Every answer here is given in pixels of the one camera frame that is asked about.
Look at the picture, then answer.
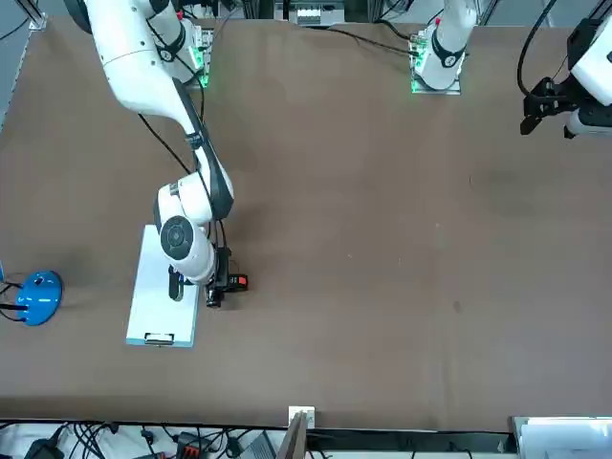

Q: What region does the light blue clipboard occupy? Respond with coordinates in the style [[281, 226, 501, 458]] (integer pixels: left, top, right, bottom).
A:
[[124, 224, 200, 349]]

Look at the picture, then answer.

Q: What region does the aluminium corner post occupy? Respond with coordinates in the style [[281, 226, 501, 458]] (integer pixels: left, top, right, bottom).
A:
[[18, 0, 50, 31]]

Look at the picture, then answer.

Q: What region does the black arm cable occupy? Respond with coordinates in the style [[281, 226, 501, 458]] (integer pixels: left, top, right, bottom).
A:
[[137, 71, 230, 269], [515, 0, 560, 97]]

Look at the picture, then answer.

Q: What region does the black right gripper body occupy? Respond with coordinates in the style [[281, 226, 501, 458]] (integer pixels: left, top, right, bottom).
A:
[[209, 245, 234, 289]]

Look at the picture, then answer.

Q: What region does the brown wooden board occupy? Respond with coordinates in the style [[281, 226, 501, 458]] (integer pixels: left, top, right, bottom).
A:
[[275, 409, 310, 459]]

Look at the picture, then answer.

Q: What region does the black lamp cable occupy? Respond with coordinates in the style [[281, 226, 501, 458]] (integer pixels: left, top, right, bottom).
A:
[[0, 272, 28, 321]]

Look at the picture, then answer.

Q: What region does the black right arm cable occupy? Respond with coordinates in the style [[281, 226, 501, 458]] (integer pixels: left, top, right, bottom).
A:
[[137, 71, 230, 269]]

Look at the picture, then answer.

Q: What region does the blue desk lamp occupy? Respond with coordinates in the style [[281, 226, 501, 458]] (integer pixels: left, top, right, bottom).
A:
[[13, 270, 64, 328]]

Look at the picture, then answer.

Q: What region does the black table edge rail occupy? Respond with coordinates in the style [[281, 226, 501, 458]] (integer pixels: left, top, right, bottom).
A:
[[305, 427, 512, 453]]

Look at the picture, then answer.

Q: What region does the black cable across table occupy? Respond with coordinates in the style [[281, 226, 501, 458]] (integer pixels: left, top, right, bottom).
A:
[[324, 26, 415, 54]]

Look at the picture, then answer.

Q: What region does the white box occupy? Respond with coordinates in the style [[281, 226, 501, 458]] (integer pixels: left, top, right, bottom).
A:
[[507, 414, 612, 459]]

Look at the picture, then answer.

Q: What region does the dark ribbed power adapter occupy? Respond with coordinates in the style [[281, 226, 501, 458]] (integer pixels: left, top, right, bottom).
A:
[[241, 431, 274, 459]]

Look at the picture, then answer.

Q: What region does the black power adapter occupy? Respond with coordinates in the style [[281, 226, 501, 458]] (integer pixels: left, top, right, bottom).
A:
[[23, 427, 66, 459]]

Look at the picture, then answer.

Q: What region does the red and black plug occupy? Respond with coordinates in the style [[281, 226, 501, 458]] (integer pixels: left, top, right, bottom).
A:
[[175, 431, 203, 459]]

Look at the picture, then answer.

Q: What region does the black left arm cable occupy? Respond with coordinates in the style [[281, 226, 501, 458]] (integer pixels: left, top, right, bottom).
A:
[[515, 0, 560, 97]]

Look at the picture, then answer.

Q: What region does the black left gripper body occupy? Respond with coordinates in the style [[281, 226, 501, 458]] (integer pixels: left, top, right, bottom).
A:
[[549, 80, 582, 119]]

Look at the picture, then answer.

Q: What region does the small white bracket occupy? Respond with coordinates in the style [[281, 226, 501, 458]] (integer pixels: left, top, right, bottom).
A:
[[288, 405, 317, 429]]

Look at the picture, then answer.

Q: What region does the white paper sheet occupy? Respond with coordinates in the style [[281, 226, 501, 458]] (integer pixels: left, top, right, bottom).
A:
[[127, 226, 200, 341]]

